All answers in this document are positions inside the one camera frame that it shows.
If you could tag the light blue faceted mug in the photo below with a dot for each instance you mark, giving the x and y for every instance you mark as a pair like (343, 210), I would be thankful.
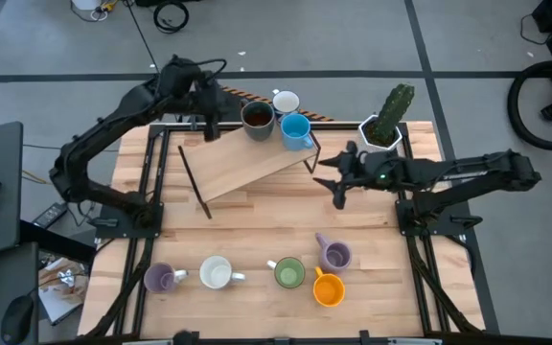
(296, 129)

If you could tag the white hexagonal plant pot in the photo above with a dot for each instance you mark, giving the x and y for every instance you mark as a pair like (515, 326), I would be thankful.
(386, 147)

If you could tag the black aluminium table frame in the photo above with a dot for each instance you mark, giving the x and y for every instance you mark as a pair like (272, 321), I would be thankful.
(338, 126)

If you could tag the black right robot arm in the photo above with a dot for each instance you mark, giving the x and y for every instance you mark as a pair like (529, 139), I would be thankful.
(472, 175)

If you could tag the black power brick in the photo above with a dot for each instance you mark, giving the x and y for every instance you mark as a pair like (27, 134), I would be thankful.
(50, 215)

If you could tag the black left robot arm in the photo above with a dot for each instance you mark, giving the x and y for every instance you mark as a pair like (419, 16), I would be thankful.
(94, 139)

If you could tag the white mug front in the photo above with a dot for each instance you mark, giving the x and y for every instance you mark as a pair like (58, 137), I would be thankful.
(214, 273)

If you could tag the green ribbed mug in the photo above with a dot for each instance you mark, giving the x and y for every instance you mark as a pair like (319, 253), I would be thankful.
(289, 274)

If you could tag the white mug on rack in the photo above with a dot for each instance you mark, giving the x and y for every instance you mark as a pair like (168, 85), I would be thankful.
(285, 101)

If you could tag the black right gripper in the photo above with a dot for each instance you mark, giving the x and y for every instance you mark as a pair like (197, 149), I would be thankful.
(364, 175)

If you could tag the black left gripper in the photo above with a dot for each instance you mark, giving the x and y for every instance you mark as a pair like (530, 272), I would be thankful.
(209, 96)

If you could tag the white bucket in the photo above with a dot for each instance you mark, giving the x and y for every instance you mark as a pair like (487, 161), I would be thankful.
(85, 4)

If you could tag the dark grey mug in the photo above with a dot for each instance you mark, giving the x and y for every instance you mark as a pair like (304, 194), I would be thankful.
(257, 117)

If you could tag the cardboard box with papers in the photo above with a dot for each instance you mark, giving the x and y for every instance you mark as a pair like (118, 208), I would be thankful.
(60, 299)

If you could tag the yellow mug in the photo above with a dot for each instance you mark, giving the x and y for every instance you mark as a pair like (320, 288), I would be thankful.
(328, 291)

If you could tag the black orange striped mat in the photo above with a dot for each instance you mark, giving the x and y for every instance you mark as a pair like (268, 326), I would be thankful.
(314, 115)

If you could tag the black computer mouse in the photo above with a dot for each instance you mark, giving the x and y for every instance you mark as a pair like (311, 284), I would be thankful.
(17, 318)

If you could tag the green cactus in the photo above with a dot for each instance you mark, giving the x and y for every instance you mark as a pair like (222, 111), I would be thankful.
(393, 112)

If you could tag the lilac spiral mug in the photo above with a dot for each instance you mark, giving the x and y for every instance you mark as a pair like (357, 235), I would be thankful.
(334, 256)

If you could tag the wooden shelf black metal legs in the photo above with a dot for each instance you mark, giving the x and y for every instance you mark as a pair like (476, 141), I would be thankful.
(237, 163)

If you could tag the orange vacuum cleaner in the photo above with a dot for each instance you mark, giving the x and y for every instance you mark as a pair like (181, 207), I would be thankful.
(511, 103)

